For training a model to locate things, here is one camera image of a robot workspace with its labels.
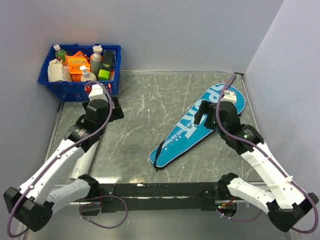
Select blue racket cover bag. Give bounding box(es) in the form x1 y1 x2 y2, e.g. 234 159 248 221
148 83 247 172

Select blue plastic basket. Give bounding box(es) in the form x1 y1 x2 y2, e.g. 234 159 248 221
38 43 122 102

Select white shuttlecock tube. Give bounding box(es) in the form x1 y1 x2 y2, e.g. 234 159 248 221
70 140 100 179

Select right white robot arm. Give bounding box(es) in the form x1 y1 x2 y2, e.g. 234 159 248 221
194 100 319 234

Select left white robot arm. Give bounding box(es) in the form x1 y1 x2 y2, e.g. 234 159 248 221
3 97 124 232

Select beige pump bottle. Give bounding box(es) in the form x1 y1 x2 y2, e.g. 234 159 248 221
79 65 97 82

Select grey pump bottle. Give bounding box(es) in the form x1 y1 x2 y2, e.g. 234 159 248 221
90 45 103 79

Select black green box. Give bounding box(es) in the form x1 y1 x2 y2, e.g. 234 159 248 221
98 49 114 81

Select orange snack packet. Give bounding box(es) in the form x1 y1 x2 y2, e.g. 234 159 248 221
65 50 91 75

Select beige cloth bag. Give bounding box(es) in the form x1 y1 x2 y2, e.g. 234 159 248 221
47 59 72 83

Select green drink bottle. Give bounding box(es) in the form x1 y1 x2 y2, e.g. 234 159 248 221
53 44 68 62

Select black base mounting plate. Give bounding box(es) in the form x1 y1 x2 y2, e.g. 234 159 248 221
68 182 248 213

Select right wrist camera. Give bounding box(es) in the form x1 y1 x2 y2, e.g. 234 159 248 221
221 90 237 104

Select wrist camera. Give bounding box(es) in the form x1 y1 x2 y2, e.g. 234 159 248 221
221 90 237 104
84 84 108 102

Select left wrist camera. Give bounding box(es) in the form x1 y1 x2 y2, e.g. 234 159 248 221
84 84 108 102

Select aluminium rail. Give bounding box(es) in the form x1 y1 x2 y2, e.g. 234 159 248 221
23 181 290 206

